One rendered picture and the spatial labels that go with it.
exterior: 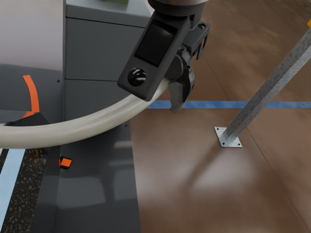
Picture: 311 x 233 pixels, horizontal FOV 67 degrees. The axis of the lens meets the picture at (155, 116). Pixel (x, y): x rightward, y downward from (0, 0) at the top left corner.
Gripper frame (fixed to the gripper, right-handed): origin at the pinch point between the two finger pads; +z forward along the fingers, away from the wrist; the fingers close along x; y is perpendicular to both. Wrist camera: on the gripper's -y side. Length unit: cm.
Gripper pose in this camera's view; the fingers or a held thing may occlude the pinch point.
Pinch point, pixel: (159, 103)
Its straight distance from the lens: 43.3
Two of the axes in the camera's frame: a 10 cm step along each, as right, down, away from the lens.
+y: 5.4, -6.9, 4.9
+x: -8.4, -4.6, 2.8
